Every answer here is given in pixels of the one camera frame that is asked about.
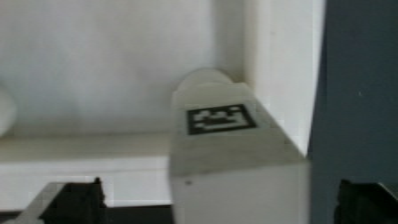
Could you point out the white table leg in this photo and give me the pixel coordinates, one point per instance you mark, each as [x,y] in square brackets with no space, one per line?
[238,170]

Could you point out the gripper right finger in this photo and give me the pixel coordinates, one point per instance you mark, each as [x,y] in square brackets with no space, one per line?
[366,203]

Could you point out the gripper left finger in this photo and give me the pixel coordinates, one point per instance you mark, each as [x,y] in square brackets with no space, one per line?
[67,204]

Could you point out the white square table top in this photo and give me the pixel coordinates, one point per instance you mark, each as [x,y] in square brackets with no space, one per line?
[96,55]

